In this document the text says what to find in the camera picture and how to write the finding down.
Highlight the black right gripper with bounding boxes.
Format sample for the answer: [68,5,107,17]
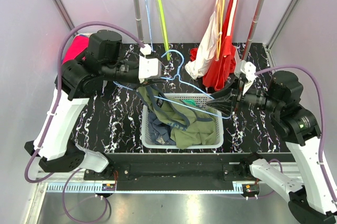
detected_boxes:
[207,74,282,116]

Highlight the olive green tank top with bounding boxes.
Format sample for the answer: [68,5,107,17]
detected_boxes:
[137,86,217,149]

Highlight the navy blue tank top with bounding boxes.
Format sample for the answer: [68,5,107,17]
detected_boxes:
[147,112,176,146]

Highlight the light blue wire hanger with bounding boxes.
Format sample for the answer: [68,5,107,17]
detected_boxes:
[144,0,154,51]

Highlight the lime green hanger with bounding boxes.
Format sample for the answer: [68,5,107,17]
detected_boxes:
[156,0,170,51]

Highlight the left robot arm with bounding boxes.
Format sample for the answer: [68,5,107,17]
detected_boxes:
[25,29,160,180]

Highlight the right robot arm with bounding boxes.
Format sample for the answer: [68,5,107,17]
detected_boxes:
[207,70,336,223]

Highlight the red tank top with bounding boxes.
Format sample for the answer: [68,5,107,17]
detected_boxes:
[203,0,236,91]

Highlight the white tank top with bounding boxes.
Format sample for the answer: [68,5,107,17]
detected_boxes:
[185,0,221,80]

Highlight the yellow plastic hanger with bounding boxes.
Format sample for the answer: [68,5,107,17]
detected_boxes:
[215,0,225,61]

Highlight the white hanger under red top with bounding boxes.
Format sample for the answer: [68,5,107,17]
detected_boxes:
[226,0,237,36]

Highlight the white plastic mesh basket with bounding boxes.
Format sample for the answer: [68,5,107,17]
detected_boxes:
[140,93,224,149]

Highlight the folded clothes stack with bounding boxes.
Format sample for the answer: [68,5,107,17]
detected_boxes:
[62,33,90,64]

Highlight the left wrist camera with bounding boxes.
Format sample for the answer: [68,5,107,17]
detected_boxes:
[138,44,162,83]

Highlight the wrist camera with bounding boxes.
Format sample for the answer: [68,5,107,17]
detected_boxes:
[234,60,256,95]
[138,44,162,83]

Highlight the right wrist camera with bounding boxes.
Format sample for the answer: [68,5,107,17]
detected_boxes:
[234,60,256,95]

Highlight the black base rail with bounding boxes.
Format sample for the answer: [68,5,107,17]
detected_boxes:
[78,151,301,192]

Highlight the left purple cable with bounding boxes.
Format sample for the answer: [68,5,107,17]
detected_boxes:
[24,21,147,222]

